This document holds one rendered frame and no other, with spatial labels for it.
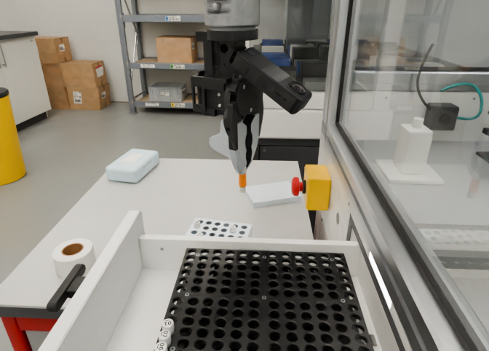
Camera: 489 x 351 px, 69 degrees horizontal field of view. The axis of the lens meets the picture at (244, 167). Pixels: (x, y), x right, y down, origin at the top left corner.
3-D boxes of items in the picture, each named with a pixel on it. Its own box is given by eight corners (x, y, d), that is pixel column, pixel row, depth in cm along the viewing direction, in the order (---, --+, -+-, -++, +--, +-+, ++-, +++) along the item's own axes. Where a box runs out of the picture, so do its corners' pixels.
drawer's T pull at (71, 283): (46, 314, 40) (44, 306, 39) (78, 269, 47) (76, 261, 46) (78, 316, 40) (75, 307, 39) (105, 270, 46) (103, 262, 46)
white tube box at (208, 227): (183, 255, 70) (181, 240, 69) (196, 231, 78) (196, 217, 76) (243, 264, 68) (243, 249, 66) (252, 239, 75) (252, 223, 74)
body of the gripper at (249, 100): (220, 104, 59) (217, 27, 54) (266, 111, 55) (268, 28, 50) (191, 116, 53) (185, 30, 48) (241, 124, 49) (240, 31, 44)
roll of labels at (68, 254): (62, 255, 70) (58, 239, 69) (100, 252, 71) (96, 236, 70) (51, 281, 64) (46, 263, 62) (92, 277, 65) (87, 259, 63)
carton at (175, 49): (157, 63, 403) (154, 37, 391) (166, 59, 432) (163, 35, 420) (191, 64, 399) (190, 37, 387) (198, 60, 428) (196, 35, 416)
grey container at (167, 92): (148, 101, 424) (147, 87, 416) (157, 95, 451) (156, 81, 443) (181, 102, 419) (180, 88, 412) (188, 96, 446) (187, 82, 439)
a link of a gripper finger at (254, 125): (230, 157, 62) (227, 105, 58) (260, 164, 59) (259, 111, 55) (220, 164, 59) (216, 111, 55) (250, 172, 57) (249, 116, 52)
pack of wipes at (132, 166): (137, 184, 98) (134, 170, 96) (106, 180, 100) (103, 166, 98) (160, 162, 111) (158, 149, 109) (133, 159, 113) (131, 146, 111)
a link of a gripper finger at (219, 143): (216, 167, 59) (215, 111, 55) (247, 174, 56) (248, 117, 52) (204, 172, 56) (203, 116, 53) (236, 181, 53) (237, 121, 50)
